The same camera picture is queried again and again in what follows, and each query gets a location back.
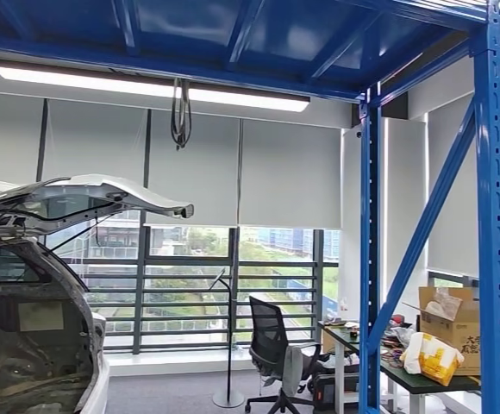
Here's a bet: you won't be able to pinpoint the black desk white legs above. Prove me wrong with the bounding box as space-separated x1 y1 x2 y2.
318 319 361 414
381 342 500 414

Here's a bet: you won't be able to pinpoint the white car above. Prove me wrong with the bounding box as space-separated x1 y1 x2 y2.
0 173 195 414

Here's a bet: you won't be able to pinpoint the clear plastic wrap pile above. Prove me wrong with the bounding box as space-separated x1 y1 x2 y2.
384 319 417 347

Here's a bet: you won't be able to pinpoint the black floor stand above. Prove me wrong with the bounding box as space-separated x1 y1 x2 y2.
208 268 245 410

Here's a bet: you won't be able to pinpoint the black equipment case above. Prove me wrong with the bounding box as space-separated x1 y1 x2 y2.
310 371 361 411

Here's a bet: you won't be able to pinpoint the grey roller blind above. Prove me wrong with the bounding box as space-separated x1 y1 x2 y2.
427 68 500 280
46 99 147 184
241 118 342 229
149 110 240 228
0 91 44 183

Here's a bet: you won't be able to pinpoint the yellow white plastic bag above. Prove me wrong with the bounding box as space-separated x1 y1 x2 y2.
399 332 465 387

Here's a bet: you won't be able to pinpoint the tangle of coloured wires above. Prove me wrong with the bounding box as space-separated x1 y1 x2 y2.
381 342 406 367

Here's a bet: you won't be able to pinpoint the black mesh office chair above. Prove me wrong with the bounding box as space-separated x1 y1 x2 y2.
244 295 322 414

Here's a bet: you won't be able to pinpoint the printed cardboard box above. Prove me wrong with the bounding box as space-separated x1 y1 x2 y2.
405 285 500 377

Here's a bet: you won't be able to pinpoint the long white light strip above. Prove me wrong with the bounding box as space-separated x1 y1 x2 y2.
0 59 311 113

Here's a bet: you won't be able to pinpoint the grey garment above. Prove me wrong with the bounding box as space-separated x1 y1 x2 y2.
281 345 304 397

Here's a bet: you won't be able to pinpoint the clear plastic packing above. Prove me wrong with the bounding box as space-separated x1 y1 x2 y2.
424 288 464 321

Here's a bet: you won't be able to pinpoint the blue metal shelf rack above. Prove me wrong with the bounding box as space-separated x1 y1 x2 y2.
0 0 500 414

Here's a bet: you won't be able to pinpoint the black hanging cable loop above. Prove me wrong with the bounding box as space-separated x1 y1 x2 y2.
170 78 193 151

